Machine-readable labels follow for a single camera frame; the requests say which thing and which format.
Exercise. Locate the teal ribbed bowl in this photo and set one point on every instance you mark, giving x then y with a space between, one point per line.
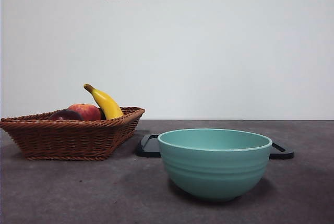
214 171

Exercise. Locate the dark purple plum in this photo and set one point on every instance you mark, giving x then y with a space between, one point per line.
65 115

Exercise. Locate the black rectangular tray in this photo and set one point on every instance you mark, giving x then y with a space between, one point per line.
147 148

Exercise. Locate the yellow banana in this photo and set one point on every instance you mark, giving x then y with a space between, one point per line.
108 104

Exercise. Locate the red orange peach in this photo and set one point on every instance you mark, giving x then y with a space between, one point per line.
88 111

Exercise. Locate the brown wicker basket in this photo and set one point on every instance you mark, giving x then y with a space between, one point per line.
65 140

